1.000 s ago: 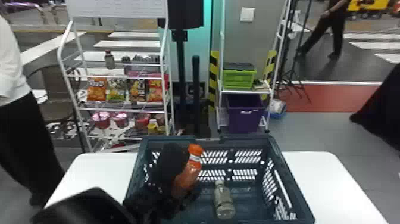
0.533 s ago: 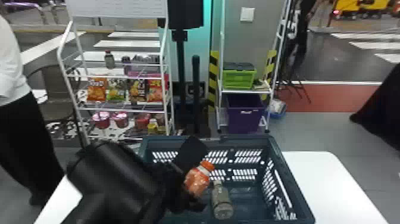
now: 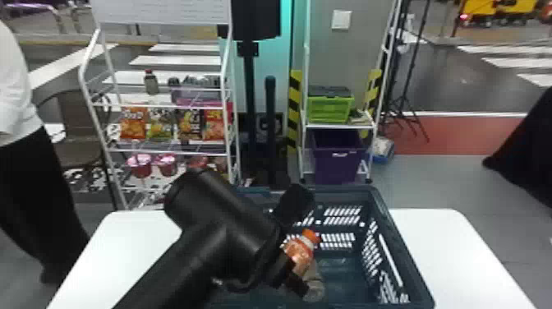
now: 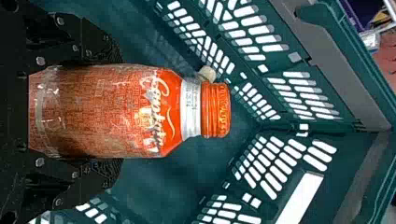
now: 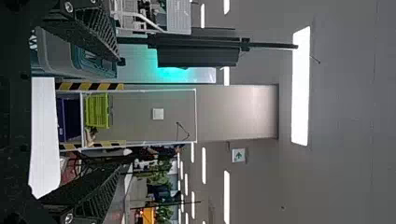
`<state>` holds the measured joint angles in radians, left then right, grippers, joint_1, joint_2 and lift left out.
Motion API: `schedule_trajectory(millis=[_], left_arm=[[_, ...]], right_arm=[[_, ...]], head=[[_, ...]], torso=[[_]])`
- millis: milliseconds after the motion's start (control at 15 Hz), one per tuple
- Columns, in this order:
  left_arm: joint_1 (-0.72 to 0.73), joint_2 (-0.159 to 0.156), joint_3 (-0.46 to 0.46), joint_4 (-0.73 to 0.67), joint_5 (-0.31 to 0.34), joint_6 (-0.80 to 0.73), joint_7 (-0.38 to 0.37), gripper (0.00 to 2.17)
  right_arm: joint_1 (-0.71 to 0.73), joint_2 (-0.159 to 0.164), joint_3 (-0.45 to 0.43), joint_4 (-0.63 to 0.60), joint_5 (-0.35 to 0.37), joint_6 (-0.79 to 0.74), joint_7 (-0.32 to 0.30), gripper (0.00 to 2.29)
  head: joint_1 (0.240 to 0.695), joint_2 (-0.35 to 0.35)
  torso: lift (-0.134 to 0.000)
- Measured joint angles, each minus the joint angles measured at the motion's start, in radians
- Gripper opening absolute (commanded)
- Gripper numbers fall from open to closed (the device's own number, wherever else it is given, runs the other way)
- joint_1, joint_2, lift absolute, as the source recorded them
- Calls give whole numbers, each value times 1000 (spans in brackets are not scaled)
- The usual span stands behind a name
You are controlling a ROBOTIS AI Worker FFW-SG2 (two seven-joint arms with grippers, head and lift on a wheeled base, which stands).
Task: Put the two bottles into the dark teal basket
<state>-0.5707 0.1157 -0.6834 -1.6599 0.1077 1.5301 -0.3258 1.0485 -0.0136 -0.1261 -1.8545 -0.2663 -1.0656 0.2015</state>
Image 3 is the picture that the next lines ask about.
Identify black cable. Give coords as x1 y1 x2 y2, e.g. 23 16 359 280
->
222 234 281 295

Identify yellow snack packet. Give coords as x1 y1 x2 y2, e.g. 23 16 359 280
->
176 108 204 141

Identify black post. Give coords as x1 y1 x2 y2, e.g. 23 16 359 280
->
264 75 279 187

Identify blue basket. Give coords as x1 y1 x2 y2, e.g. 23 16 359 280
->
206 184 435 309

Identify purple crate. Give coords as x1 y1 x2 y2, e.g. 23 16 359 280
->
310 129 369 186

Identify clear bottle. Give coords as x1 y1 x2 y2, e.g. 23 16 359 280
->
144 68 160 96

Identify orange bottle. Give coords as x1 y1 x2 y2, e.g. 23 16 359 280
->
280 228 327 303

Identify black panel on pole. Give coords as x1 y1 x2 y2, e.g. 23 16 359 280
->
216 0 283 176

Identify striped post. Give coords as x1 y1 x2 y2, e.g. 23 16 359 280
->
287 69 303 150
363 68 383 140

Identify orange snack packet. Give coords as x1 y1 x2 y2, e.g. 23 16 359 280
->
119 107 149 141

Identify green crate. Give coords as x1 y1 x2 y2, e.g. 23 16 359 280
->
306 95 356 125

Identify white shelf trolley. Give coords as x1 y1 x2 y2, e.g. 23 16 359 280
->
299 0 403 185

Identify white wire rack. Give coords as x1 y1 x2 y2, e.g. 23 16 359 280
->
78 0 242 211

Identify black tripod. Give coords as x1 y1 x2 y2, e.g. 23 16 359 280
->
380 0 433 145

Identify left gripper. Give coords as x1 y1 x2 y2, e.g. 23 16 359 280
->
257 242 311 300

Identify person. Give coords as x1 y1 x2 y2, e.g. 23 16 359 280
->
0 19 90 286
481 85 552 209

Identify green snack packet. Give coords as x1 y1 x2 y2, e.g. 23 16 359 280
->
147 108 176 143

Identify red snack packet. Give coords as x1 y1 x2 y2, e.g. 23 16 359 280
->
201 107 234 141

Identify red noodle cup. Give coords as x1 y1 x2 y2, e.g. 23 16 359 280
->
186 154 210 171
154 153 179 178
126 153 154 179

